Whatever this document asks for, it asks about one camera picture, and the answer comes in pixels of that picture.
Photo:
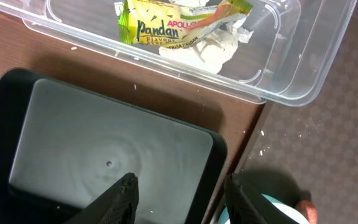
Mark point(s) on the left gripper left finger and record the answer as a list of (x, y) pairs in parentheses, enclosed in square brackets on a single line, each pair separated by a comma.
[(117, 205)]

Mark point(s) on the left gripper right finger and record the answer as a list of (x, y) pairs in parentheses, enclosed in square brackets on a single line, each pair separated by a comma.
[(246, 206)]

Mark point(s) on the white tissue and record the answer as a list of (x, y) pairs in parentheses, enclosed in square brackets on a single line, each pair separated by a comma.
[(211, 53)]

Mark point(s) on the green pandan snack wrapper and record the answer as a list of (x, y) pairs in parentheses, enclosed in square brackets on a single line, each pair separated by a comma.
[(174, 26)]

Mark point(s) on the light blue rice bowl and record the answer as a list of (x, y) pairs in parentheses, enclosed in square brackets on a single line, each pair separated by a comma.
[(288, 211)]

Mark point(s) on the orange carrot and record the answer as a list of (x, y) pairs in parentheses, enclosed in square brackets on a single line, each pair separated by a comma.
[(308, 210)]

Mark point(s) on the black plastic bin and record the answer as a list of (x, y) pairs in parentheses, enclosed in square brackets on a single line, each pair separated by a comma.
[(62, 146)]

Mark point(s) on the clear plastic bin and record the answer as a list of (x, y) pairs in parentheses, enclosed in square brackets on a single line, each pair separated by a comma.
[(286, 60)]

